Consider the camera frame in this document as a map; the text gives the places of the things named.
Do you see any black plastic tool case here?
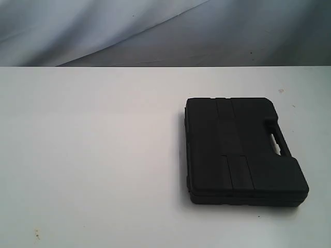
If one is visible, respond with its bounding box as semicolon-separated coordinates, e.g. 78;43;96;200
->
184;98;309;207

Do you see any grey backdrop cloth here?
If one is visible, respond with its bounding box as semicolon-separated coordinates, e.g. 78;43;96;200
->
1;1;330;67

